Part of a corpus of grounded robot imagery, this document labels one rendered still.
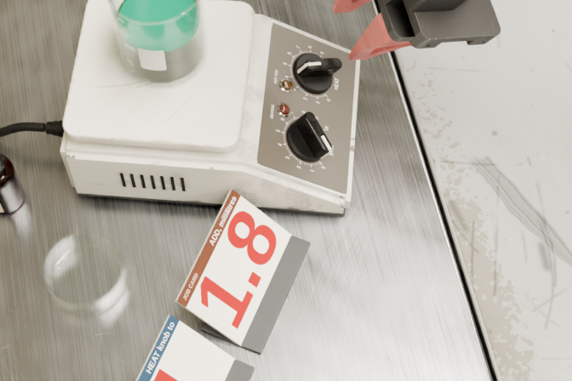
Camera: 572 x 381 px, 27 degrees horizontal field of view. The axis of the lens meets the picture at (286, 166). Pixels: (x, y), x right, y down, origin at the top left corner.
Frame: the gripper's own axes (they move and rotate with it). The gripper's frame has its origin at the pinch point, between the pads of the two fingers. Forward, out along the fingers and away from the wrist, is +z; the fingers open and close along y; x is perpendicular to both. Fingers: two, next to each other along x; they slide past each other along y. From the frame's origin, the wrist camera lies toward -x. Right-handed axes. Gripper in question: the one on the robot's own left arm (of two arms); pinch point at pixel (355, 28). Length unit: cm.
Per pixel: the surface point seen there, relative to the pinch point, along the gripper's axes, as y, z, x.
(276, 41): -2.7, 7.4, -1.0
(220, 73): -0.3, 6.9, -6.8
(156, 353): 16.7, 11.9, -14.5
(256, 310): 15.3, 12.0, -6.2
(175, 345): 16.5, 11.9, -13.0
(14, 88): -7.0, 23.0, -14.6
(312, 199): 9.1, 8.1, -1.6
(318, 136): 5.4, 5.5, -1.5
